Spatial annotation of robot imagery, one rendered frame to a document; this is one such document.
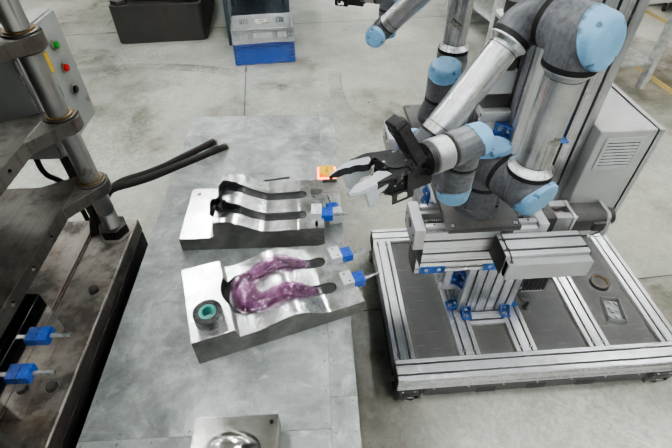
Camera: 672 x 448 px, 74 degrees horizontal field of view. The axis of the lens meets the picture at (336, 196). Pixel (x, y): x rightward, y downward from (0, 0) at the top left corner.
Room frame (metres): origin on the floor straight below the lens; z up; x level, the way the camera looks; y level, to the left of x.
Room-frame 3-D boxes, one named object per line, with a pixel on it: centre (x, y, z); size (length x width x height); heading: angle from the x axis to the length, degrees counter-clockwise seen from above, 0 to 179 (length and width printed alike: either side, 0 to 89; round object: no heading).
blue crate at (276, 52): (4.38, 0.73, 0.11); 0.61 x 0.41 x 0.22; 98
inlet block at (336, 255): (0.97, -0.04, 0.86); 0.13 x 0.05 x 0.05; 110
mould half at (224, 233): (1.17, 0.30, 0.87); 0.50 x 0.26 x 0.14; 93
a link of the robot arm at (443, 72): (1.52, -0.40, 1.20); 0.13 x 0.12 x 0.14; 158
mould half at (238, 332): (0.82, 0.19, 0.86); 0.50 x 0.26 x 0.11; 110
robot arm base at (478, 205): (1.02, -0.44, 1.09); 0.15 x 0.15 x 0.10
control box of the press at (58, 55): (1.35, 1.01, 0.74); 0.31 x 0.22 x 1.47; 3
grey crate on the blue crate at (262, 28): (4.38, 0.73, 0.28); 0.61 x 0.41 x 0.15; 98
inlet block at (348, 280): (0.86, -0.08, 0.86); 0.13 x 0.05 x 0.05; 110
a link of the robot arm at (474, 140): (0.77, -0.27, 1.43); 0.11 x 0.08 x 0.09; 120
